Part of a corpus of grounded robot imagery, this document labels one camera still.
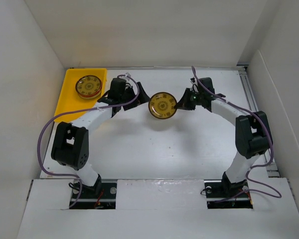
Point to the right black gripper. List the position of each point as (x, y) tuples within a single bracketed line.
[(184, 103)]

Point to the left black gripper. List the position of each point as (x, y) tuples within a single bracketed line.
[(143, 97)]

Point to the yellow patterned plate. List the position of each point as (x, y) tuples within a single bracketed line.
[(162, 105), (89, 85)]

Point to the orange plate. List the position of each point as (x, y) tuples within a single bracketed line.
[(88, 96)]

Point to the cream floral plate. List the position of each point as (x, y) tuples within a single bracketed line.
[(90, 99)]

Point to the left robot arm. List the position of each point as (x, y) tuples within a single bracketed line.
[(71, 142)]

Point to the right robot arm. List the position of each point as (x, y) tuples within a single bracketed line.
[(252, 132)]

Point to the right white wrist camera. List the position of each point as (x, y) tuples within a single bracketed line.
[(194, 87)]

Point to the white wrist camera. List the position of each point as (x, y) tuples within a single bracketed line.
[(125, 76), (194, 87)]

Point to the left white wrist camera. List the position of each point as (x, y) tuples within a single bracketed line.
[(125, 76)]

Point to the aluminium rail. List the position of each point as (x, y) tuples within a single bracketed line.
[(260, 126)]

